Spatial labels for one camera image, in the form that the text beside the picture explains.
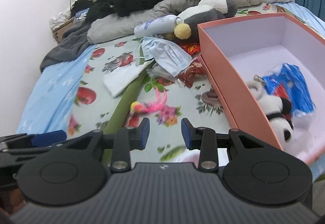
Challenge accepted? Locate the yellow pink bird toy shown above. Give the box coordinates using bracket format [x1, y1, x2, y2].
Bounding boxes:
[129, 88, 167, 117]

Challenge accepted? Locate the white cloth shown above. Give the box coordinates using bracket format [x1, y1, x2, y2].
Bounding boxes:
[103, 62, 151, 98]

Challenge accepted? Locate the clear plastic packet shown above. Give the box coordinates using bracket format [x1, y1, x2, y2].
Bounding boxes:
[146, 64, 177, 82]

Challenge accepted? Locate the panda plush toy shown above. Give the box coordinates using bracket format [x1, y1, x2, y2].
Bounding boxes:
[258, 95, 294, 146]

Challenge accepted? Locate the light blue face mask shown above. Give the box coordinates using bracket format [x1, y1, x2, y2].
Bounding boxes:
[133, 37, 192, 77]

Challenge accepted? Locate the red foil wrapper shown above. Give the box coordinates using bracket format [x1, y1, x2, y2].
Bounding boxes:
[177, 45, 207, 88]

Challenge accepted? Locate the blue tissue packet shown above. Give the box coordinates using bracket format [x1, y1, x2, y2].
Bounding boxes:
[262, 63, 315, 117]

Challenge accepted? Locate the white rope keychain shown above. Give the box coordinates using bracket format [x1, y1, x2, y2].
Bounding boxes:
[246, 75, 265, 101]

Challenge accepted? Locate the person's left hand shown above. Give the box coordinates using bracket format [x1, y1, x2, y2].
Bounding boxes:
[1, 188, 26, 218]

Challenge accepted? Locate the green massage brush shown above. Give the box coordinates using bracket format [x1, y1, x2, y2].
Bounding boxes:
[102, 59, 155, 166]

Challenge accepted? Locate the fruit print tablecloth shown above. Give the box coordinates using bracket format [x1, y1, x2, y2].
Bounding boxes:
[67, 3, 305, 164]

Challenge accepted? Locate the blue star bedsheet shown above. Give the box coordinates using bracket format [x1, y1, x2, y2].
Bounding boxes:
[16, 1, 325, 135]

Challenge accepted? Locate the orange cardboard box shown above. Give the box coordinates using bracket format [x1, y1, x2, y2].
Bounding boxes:
[198, 13, 324, 164]

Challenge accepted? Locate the dark grey blanket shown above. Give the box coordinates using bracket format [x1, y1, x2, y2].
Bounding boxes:
[40, 21, 91, 72]

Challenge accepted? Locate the white spray bottle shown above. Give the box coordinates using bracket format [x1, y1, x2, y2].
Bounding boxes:
[134, 15, 183, 38]

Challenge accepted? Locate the cardboard box bedside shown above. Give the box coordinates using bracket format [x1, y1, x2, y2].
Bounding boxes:
[52, 17, 74, 43]

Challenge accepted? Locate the grey penguin plush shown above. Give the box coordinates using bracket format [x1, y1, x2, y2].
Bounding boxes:
[164, 0, 238, 42]

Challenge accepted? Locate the grey duvet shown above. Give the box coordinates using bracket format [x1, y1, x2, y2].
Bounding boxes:
[87, 0, 295, 44]

